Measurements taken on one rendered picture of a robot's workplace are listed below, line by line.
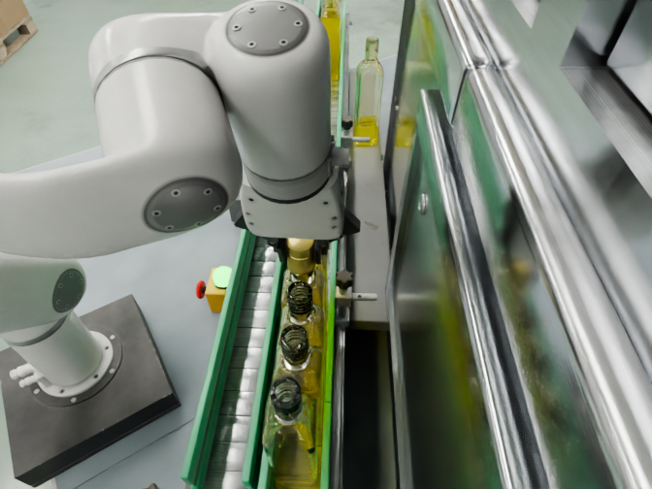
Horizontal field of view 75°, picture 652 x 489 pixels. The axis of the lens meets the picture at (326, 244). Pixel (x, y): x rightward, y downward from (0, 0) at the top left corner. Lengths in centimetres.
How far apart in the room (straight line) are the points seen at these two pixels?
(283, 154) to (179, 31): 10
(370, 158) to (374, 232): 26
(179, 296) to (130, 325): 14
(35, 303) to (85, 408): 31
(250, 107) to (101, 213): 11
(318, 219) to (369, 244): 48
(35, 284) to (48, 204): 37
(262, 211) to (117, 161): 20
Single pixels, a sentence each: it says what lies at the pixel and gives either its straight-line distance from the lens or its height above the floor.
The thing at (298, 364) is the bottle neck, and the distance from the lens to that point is 47.
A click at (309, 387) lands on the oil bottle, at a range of 49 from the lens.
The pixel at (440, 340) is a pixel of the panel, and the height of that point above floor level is 123.
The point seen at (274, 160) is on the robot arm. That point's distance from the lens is 31.
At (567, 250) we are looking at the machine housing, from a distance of 20.
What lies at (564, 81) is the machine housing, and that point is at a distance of 25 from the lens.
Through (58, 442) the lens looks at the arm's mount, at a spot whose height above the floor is 81.
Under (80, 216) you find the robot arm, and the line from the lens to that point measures 24.
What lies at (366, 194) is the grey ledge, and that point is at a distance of 99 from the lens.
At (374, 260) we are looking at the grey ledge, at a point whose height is 88.
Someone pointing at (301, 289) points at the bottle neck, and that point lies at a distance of 49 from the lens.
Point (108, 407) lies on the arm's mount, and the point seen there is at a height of 81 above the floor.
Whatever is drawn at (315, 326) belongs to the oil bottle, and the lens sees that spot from 51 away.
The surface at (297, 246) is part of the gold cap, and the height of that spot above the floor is 116.
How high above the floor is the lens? 153
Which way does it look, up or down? 48 degrees down
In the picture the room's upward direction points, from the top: straight up
